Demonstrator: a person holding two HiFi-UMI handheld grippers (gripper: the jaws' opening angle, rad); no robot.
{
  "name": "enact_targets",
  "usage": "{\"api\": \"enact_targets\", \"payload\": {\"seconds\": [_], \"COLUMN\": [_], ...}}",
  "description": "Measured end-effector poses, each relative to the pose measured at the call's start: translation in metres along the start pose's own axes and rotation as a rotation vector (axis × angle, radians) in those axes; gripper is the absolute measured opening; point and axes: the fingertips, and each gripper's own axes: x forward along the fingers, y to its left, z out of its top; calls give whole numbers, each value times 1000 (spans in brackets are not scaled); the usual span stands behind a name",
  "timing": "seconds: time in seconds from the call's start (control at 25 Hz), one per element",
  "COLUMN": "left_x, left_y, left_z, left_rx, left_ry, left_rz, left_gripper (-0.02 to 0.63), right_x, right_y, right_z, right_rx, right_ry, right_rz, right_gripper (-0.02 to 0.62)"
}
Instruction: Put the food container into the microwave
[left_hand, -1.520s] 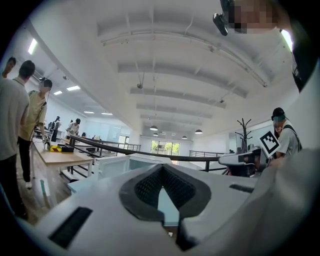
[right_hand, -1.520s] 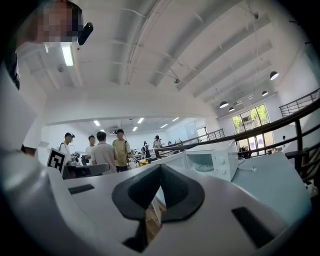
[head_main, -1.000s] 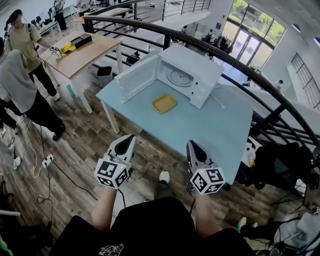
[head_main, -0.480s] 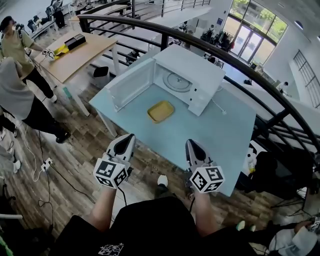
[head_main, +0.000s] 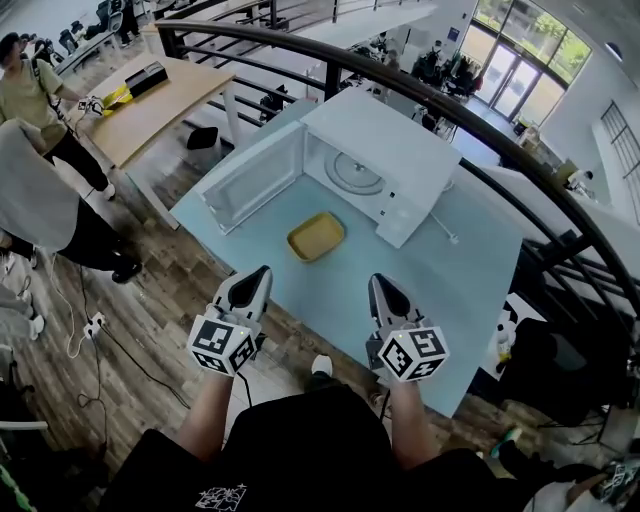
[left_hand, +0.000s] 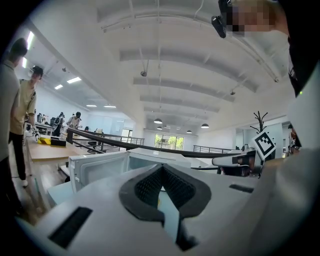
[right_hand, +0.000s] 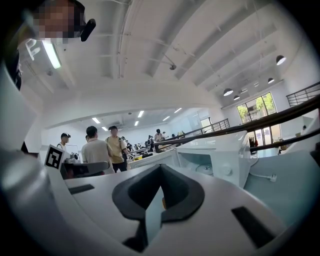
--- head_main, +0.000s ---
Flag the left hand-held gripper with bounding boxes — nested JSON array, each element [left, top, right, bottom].
[[187, 265, 274, 378]]

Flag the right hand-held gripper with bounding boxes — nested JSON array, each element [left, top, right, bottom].
[[365, 272, 451, 384]]

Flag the yellow food container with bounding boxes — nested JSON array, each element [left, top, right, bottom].
[[286, 211, 347, 264]]

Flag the white microwave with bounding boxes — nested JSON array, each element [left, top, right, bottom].
[[199, 87, 464, 250]]

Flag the person's left forearm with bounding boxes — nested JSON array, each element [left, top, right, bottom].
[[176, 371, 237, 464]]

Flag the person's right forearm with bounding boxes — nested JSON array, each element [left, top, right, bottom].
[[386, 378, 442, 472]]

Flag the glass microwave turntable plate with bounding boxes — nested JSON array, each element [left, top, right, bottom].
[[323, 149, 389, 197]]

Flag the black and white plush toy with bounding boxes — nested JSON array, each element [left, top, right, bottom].
[[494, 308, 519, 375]]

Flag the white power strip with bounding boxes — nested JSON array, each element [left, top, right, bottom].
[[82, 311, 108, 340]]

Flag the black waste bin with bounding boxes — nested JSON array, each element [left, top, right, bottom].
[[185, 126, 221, 152]]

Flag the black bag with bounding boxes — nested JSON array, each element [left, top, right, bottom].
[[479, 314, 636, 426]]

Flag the person's black clothing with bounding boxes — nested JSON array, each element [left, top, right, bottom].
[[98, 372, 531, 512]]

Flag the black metal railing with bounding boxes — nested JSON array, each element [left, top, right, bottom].
[[154, 0, 640, 351]]

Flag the wooden desk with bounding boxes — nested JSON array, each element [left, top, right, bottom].
[[67, 53, 237, 231]]

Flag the yellow packet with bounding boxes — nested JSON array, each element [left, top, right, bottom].
[[101, 84, 135, 112]]

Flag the black box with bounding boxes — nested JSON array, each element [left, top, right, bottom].
[[123, 60, 170, 100]]

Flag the glass entrance door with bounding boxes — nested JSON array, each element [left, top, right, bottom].
[[474, 42, 546, 121]]

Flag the white microwave power cable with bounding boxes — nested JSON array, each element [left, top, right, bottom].
[[428, 179, 461, 246]]

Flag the black floor cable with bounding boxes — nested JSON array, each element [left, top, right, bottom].
[[74, 264, 192, 451]]

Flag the white floor cable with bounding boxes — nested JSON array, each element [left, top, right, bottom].
[[47, 252, 91, 360]]

